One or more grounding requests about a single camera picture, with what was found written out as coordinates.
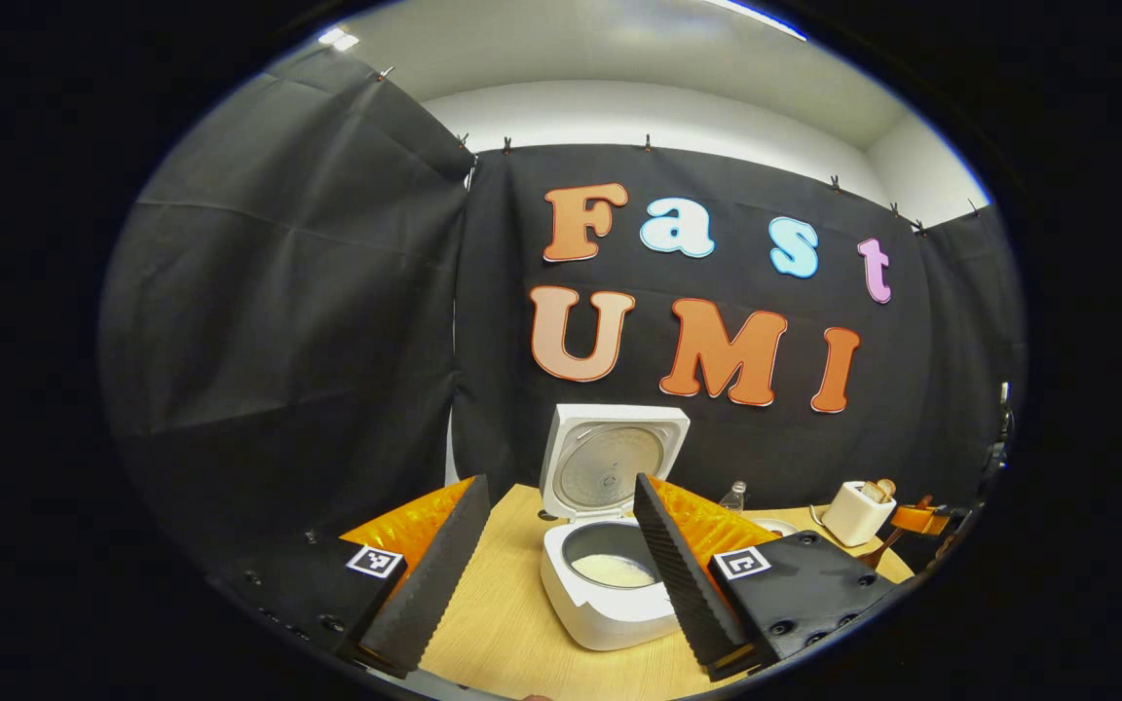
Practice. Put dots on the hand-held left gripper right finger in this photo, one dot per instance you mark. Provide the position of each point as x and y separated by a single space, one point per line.
683 574

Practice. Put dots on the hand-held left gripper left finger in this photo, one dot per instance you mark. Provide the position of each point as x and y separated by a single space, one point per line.
425 584

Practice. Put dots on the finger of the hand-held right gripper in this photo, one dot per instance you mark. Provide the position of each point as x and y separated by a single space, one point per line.
916 518

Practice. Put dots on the layer of white rice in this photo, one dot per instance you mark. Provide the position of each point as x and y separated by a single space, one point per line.
610 571

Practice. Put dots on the white rice cooker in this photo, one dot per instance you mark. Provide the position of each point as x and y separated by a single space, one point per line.
610 618

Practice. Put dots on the toast bread slice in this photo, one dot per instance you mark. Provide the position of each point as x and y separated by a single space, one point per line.
871 491
885 486

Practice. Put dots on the white toaster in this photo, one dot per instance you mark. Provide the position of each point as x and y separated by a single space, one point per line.
848 516

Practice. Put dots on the clear plastic water bottle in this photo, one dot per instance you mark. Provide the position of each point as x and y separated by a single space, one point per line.
734 498

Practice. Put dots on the white oval plate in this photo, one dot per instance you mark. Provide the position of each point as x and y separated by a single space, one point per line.
777 527

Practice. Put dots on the black backdrop cloth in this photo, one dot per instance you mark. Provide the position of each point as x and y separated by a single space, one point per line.
327 292

